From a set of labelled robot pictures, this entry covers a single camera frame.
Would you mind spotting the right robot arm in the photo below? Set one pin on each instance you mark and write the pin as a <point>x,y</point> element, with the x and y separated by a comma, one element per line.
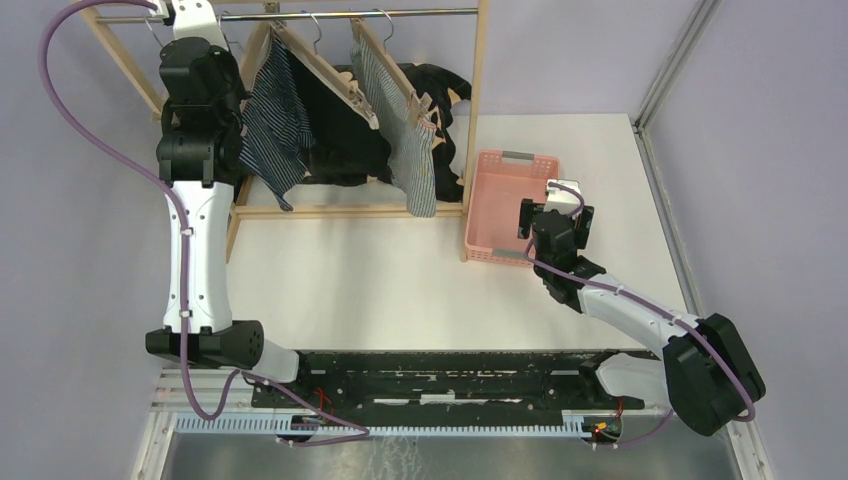
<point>700,368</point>

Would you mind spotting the aluminium corner post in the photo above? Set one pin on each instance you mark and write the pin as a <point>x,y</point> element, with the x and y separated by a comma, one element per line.
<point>682,47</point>

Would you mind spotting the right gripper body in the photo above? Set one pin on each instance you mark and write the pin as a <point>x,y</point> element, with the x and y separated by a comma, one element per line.
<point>581,232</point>

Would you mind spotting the black floral blanket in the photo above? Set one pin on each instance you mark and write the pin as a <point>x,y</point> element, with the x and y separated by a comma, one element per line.
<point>445,88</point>

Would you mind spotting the wooden clip hanger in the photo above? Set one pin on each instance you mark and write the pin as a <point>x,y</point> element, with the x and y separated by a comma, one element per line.
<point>250,53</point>
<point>397,79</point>
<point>343,88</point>

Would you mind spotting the grey striped underwear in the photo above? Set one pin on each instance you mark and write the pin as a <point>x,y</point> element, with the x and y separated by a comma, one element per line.
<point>410,137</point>

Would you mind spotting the pink plastic basket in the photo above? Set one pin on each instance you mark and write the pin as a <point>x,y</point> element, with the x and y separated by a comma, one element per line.
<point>502,180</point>

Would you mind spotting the wooden clothes rack frame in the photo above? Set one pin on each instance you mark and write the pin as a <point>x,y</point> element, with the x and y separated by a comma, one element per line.
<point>240,210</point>

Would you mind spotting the white cable duct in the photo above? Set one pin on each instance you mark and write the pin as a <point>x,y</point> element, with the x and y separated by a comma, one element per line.
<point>293,425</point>

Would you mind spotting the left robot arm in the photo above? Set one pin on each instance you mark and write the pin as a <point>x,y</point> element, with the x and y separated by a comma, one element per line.
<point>198,158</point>

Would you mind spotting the black underwear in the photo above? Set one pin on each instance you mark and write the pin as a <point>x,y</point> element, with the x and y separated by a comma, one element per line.
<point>346,151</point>

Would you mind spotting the navy striped underwear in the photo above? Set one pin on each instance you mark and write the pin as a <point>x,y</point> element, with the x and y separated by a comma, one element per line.
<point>277,126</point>

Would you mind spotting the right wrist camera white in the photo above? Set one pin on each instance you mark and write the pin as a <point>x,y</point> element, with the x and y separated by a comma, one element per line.
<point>563,196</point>

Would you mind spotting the metal hanging rod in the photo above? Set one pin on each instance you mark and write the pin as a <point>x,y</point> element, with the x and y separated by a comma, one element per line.
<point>253,17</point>

